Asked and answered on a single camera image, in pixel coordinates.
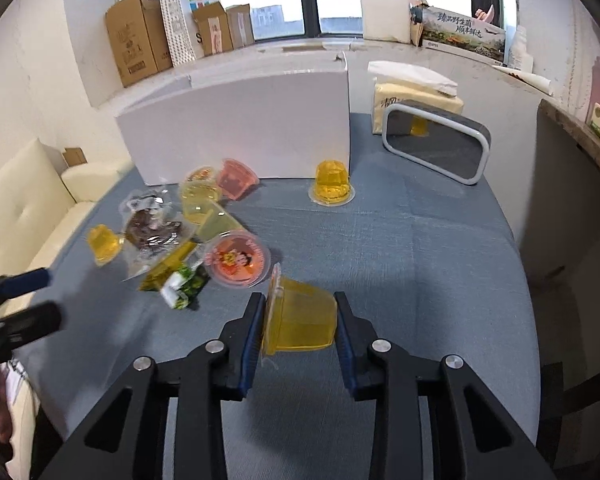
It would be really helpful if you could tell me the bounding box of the small cardboard box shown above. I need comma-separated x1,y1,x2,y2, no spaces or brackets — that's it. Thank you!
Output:
192,2,233,58

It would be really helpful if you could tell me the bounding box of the white rectangular box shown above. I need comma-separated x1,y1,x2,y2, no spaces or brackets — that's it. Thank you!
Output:
115,52,352,186

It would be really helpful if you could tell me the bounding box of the blue-grey tablecloth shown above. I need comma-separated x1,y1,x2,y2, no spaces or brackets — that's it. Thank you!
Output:
12,112,541,480

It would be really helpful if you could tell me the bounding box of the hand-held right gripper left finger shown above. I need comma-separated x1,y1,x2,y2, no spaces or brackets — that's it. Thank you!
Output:
30,291,267,480

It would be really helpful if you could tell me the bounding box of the small yellow jelly cup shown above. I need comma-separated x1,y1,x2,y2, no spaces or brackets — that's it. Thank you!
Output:
87,224,126,267

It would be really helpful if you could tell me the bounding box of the cream leather sofa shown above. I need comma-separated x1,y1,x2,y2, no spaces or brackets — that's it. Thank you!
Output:
0,137,133,480

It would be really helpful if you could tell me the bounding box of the narrow cardboard box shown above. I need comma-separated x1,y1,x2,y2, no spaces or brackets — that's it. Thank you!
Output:
225,4,256,50

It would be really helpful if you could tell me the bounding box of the black white-rimmed tray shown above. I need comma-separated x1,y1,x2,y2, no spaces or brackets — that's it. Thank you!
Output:
382,100,492,187

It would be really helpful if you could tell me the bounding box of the landscape printed box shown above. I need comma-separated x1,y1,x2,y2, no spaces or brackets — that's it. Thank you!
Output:
420,6,507,65

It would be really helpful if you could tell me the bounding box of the red label jelly cup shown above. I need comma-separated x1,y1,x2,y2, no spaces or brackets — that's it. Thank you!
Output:
202,231,272,288

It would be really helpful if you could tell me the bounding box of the green white snack packet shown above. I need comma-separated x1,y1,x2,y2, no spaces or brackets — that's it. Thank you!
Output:
160,260,211,311

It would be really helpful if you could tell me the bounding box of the tall cardboard box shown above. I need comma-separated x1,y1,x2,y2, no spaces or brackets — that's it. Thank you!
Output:
105,0,173,88

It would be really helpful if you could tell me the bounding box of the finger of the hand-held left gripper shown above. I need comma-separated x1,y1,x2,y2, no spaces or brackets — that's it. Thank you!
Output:
0,302,64,357
0,267,52,307

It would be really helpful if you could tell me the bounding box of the yellow tissue pack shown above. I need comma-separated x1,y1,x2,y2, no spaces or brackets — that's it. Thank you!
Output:
367,60,465,136

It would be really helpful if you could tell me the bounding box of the yellow-green snack packet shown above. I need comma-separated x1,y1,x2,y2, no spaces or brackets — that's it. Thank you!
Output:
139,241,201,292

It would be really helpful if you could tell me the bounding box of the dotted white paper bag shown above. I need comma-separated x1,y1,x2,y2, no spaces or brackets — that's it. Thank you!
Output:
157,0,218,67

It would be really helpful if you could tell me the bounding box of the orange lid jelly cup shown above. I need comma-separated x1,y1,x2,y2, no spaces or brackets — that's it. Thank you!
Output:
184,165,217,186

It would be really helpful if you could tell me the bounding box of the silver metal item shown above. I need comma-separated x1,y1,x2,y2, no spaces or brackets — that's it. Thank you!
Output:
120,187,193,281

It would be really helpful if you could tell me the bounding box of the white foam box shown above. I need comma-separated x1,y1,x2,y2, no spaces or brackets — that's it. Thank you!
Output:
361,0,413,45

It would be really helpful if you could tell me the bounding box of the white tube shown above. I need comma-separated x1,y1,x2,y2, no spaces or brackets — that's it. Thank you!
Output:
495,62,556,96

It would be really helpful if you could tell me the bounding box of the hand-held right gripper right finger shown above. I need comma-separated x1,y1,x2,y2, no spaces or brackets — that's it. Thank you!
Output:
334,290,558,480

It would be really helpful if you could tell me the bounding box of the white plastic bottle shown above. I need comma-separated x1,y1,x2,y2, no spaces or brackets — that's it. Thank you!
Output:
510,25,535,72

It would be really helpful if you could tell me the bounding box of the pale green jelly cup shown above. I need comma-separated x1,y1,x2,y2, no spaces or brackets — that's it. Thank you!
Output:
195,207,246,243

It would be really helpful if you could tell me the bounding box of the pale yellow jelly cup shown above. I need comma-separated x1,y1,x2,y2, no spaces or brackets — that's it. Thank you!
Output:
179,180,226,226

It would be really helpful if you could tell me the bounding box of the pink jelly cup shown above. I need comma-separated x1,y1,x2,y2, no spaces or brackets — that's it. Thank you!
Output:
216,158,260,202

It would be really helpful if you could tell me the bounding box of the large yellow jelly cup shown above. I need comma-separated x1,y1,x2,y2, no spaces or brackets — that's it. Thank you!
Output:
261,262,339,358

